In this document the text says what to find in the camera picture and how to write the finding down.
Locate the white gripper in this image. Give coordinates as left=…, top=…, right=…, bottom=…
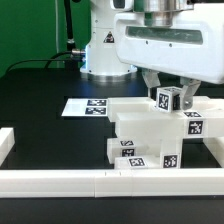
left=111, top=0, right=224, bottom=110

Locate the white tagged cube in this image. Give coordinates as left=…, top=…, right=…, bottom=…
left=156, top=86, right=181, bottom=113

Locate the white chair back frame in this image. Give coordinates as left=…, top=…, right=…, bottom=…
left=108, top=96, right=224, bottom=140

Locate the white chair seat part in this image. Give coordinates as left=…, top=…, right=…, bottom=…
left=131, top=137, right=183, bottom=169

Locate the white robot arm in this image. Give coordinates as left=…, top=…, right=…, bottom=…
left=81, top=0, right=224, bottom=110

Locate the white right fence wall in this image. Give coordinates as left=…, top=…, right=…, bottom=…
left=203, top=137, right=224, bottom=168

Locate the white fence wall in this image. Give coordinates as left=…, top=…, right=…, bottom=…
left=0, top=168, right=224, bottom=198
left=203, top=137, right=224, bottom=168
left=0, top=127, right=15, bottom=166

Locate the white marker base plate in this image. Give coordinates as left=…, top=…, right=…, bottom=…
left=62, top=98, right=108, bottom=117

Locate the black vertical hose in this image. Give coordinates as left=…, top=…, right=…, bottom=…
left=63, top=0, right=76, bottom=52

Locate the white front fence wall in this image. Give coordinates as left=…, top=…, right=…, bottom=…
left=0, top=168, right=224, bottom=198

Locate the black cable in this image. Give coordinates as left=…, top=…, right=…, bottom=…
left=4, top=49, right=86, bottom=76

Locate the white left fence wall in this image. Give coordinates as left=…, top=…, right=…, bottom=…
left=0, top=127, right=15, bottom=166

